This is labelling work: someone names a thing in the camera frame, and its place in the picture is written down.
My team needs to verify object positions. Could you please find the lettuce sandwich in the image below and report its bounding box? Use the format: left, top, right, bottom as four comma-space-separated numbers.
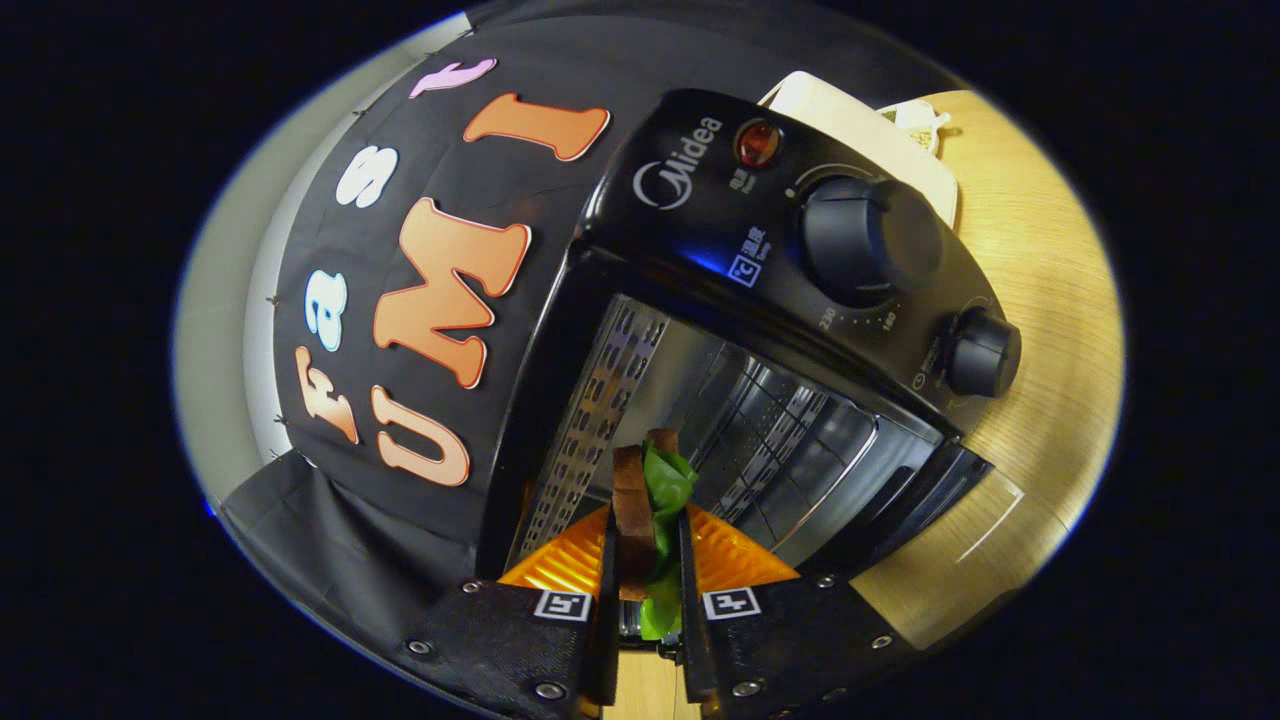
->
610, 428, 699, 641

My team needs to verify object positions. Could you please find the black toaster oven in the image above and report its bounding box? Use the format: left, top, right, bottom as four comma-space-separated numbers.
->
475, 88, 1026, 641

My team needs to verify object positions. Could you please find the small white dish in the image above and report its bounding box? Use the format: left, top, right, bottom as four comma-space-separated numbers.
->
878, 98, 951, 156

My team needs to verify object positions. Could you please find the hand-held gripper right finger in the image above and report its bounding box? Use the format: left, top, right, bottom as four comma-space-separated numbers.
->
678, 505, 926, 720

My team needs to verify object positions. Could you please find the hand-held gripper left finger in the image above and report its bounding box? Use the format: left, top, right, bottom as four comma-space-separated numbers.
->
400, 505, 621, 720

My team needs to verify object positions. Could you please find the white pop-up toaster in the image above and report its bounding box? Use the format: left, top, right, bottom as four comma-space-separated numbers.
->
758, 70, 959, 229

